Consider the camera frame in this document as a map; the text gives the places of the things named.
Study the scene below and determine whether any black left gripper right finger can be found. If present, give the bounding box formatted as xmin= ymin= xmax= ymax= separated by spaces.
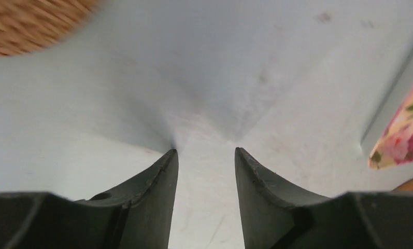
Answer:
xmin=235 ymin=147 xmax=413 ymax=248

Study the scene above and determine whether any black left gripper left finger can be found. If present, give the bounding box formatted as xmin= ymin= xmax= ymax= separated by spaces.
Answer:
xmin=0 ymin=149 xmax=178 ymax=248

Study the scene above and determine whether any floral rectangular tray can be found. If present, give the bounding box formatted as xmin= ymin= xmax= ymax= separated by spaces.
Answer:
xmin=368 ymin=87 xmax=413 ymax=169

